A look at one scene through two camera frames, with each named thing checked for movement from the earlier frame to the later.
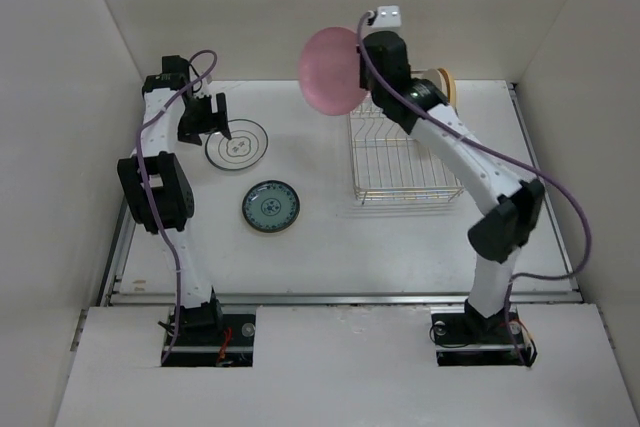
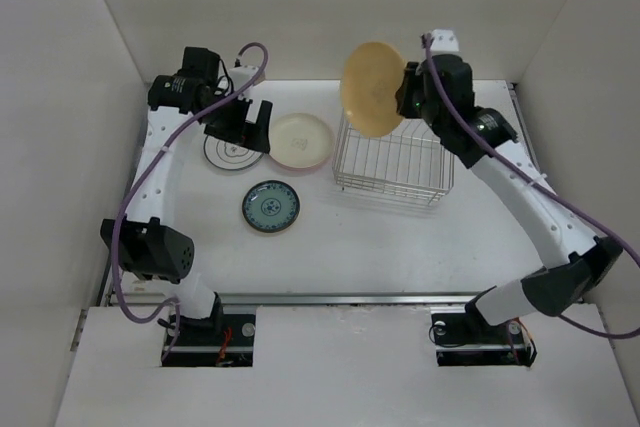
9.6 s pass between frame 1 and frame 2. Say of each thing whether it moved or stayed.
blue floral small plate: stayed
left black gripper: moved
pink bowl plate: moved
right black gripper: moved
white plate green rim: stayed
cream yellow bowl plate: moved
